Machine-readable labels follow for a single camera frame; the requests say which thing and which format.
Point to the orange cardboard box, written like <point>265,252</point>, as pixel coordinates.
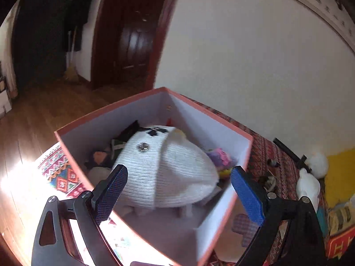
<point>194,110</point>

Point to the teal oval case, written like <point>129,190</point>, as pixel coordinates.
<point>321,221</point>

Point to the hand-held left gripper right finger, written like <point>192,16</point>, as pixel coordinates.
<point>246,194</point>

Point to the white box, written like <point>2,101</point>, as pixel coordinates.
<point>5,99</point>

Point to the dark red wooden door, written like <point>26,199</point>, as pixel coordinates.
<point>133,41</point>

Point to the white knit hat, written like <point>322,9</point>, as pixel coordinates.
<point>166,171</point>

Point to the small dark object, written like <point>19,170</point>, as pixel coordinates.
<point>267,183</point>
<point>271,163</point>

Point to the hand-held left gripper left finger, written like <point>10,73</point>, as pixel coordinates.
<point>111,194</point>

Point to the red patterned blanket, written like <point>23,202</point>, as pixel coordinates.
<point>266,149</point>

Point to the hanging dark clothes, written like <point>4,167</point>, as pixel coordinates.
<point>80,13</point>

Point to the dark-haired doll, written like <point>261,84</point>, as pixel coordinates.
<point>102,159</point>

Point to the purple pink plush toy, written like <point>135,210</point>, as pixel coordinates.
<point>222,155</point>

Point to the straw broom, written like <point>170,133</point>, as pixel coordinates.
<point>70,73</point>

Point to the yellow pillow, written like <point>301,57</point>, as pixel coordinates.
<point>341,177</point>

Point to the white plush toy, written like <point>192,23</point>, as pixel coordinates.
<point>307,185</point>

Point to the red box with gold trim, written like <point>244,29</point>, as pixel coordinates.
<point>341,245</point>

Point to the white fluffy ball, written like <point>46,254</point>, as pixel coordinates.
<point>319,163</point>

